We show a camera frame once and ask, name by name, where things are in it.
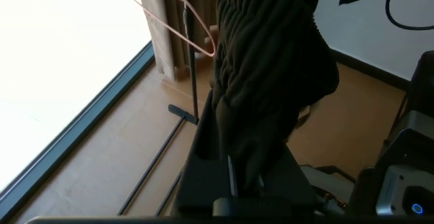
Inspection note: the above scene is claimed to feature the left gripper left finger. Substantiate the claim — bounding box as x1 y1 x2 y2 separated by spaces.
175 90 239 217

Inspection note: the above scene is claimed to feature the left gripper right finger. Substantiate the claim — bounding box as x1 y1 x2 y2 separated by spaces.
259 144 317 217

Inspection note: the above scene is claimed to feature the black garment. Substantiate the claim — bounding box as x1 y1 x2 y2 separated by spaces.
209 0 340 198

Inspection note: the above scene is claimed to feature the pink clothes hanger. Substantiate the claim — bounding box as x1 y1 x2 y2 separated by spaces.
106 0 218 58

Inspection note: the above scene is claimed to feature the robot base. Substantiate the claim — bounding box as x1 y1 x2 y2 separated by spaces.
300 50 434 217

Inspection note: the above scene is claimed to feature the black clothes rack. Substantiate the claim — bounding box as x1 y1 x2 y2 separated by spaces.
117 0 201 217

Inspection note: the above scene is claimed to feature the brown curtain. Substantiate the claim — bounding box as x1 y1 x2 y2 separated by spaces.
135 0 220 81

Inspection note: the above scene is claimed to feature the black cable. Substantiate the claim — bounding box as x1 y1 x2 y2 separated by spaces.
384 0 434 32

